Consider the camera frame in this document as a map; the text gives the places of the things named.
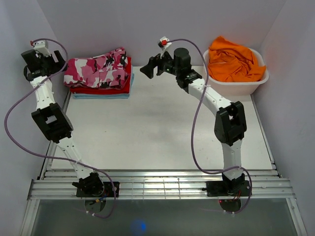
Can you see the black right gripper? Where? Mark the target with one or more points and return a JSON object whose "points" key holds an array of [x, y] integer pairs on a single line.
{"points": [[148, 70]]}

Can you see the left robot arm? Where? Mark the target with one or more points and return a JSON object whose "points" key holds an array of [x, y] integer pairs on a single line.
{"points": [[51, 120]]}

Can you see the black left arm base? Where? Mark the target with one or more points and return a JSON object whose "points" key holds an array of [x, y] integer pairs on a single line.
{"points": [[104, 189]]}

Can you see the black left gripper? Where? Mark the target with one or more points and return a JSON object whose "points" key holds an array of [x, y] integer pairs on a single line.
{"points": [[57, 66]]}

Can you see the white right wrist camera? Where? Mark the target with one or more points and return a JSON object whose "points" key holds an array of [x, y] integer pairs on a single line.
{"points": [[164, 43]]}

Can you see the pink camouflage trousers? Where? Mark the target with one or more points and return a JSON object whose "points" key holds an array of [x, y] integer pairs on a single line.
{"points": [[108, 71]]}

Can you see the folded red garment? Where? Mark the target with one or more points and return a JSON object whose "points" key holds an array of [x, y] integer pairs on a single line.
{"points": [[103, 90]]}

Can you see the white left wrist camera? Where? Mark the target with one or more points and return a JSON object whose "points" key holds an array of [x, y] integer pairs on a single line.
{"points": [[40, 46]]}

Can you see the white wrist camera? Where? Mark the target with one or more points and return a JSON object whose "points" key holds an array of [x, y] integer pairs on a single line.
{"points": [[40, 46], [164, 43]]}

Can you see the crumpled orange garment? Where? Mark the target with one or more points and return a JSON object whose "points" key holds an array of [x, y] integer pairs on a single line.
{"points": [[233, 63]]}

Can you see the aluminium table frame rails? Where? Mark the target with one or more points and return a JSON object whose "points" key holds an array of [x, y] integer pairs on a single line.
{"points": [[179, 185]]}

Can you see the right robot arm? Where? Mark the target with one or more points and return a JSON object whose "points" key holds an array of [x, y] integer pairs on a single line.
{"points": [[230, 122]]}

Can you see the white plastic basin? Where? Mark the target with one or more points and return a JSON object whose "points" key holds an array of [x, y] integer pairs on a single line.
{"points": [[236, 89]]}

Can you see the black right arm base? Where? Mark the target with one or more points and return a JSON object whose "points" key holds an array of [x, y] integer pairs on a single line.
{"points": [[222, 189]]}

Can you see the folded light blue garment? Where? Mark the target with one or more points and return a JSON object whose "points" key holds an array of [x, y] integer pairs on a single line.
{"points": [[92, 96]]}

